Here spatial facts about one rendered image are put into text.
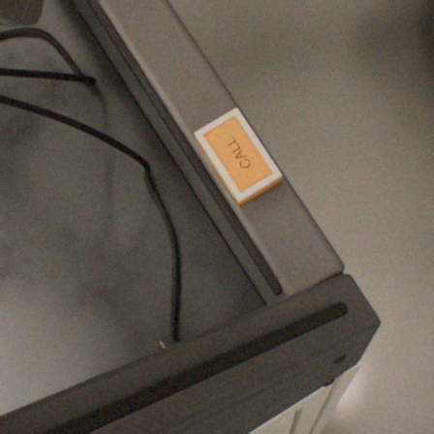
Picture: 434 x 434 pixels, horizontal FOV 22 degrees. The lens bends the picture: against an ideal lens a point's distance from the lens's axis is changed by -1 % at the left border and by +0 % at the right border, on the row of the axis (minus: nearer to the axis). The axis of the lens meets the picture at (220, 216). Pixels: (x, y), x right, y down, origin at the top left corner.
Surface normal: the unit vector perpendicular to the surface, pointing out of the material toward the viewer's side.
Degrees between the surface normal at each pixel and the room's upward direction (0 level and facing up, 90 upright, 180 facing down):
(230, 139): 0
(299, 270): 0
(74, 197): 0
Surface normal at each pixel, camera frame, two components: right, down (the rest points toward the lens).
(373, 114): -0.04, -0.26
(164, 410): 0.55, -0.54
